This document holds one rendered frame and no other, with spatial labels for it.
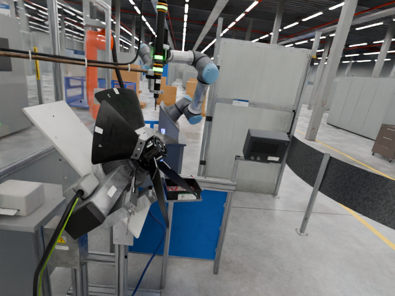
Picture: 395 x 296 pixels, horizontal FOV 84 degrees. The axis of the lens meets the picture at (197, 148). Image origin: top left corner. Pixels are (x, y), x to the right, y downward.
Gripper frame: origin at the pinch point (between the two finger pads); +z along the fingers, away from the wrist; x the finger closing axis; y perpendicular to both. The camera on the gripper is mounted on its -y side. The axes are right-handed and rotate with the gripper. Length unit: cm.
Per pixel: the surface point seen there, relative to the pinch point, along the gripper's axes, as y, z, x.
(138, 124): 36.3, 1.4, 6.5
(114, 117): 28.5, 25.4, 9.2
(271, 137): 43, -33, -71
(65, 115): 35, 5, 39
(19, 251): 117, 5, 70
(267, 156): 57, -35, -72
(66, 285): 166, -14, 58
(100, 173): 55, 19, 17
